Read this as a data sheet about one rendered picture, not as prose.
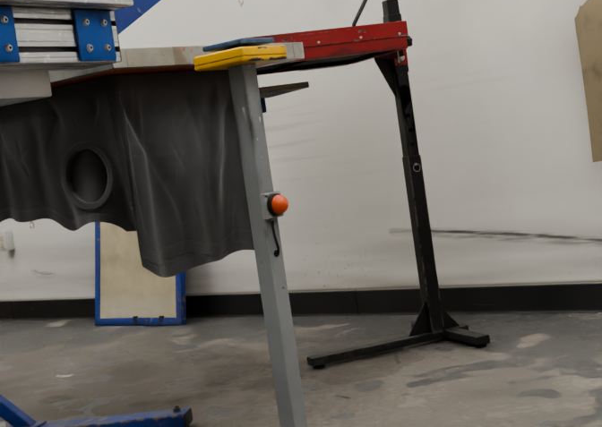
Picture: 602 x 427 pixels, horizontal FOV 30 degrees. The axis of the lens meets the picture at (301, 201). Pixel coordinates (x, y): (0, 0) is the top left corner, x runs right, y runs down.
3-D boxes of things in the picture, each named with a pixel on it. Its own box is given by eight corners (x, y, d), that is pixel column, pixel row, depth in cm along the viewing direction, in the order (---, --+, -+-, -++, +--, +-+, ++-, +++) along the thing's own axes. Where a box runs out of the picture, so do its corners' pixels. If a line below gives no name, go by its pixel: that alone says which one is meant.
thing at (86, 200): (158, 228, 235) (134, 74, 233) (126, 234, 228) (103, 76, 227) (24, 240, 264) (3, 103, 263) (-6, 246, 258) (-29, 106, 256)
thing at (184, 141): (285, 249, 262) (258, 65, 260) (142, 286, 227) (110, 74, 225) (275, 250, 264) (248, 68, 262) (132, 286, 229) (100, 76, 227)
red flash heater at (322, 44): (365, 66, 410) (360, 34, 409) (420, 51, 367) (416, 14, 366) (204, 86, 389) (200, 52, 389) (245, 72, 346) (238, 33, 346)
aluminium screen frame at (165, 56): (305, 58, 259) (302, 41, 259) (113, 68, 215) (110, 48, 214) (86, 103, 310) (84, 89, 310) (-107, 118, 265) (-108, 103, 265)
